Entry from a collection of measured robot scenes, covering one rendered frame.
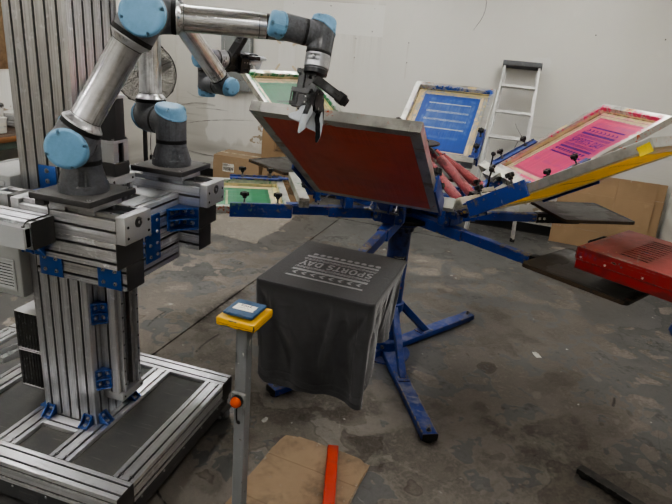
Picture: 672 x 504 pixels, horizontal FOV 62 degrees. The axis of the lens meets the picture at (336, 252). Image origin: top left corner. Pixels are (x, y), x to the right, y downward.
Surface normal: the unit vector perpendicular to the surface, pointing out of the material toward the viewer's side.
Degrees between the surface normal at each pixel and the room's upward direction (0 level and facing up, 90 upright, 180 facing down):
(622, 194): 82
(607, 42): 90
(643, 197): 82
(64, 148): 96
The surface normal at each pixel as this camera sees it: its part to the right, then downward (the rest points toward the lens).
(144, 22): 0.29, 0.25
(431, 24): -0.34, 0.30
